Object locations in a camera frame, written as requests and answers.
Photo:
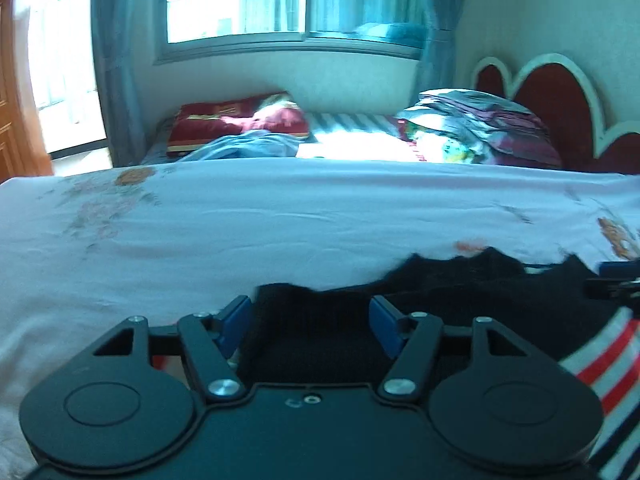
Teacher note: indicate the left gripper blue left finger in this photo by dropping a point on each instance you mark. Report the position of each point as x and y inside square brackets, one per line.
[231, 325]

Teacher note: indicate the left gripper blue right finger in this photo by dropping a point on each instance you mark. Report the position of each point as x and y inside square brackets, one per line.
[388, 325]

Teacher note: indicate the striped knit sweater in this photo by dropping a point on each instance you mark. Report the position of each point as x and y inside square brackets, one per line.
[323, 336]

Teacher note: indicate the floral white bed sheet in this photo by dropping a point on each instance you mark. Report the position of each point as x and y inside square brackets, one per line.
[80, 254]

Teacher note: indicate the light blue cloth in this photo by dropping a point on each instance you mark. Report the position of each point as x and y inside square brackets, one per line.
[252, 144]

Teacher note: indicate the striped mattress cover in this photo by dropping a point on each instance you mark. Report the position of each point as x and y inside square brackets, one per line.
[331, 126]

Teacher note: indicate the red gold pillow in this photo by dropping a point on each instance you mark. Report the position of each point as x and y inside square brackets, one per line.
[197, 124]

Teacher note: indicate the red heart-shaped headboard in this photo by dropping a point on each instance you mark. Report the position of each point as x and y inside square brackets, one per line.
[560, 93]

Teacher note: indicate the folded quilt stack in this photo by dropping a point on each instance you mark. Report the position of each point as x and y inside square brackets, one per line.
[460, 126]

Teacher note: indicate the wooden wardrobe door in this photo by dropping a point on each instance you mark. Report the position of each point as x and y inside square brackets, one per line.
[23, 153]

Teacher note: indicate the teal cushion on windowsill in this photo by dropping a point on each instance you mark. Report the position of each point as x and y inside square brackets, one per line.
[404, 34]

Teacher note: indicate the left teal curtain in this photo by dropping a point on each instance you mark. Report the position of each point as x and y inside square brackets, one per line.
[114, 31]

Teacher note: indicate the teal curtain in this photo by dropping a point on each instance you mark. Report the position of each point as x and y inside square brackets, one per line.
[435, 69]
[114, 31]

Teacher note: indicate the right teal curtain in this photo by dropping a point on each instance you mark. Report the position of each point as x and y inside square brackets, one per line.
[435, 69]

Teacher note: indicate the window with grey frame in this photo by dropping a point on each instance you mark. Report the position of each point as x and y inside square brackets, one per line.
[201, 28]

